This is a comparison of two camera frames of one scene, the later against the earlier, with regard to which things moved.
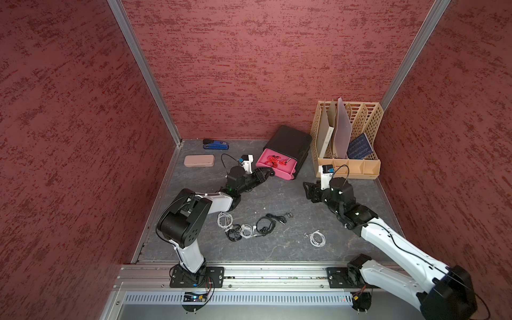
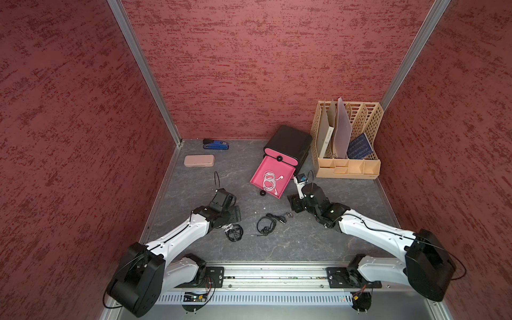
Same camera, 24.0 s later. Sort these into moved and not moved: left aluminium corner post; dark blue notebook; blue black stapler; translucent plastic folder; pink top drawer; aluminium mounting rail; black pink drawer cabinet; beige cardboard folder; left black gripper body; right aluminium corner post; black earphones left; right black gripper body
Moved: left black gripper body; black pink drawer cabinet; pink top drawer; right black gripper body
Not moved: left aluminium corner post; right aluminium corner post; aluminium mounting rail; dark blue notebook; beige cardboard folder; translucent plastic folder; black earphones left; blue black stapler
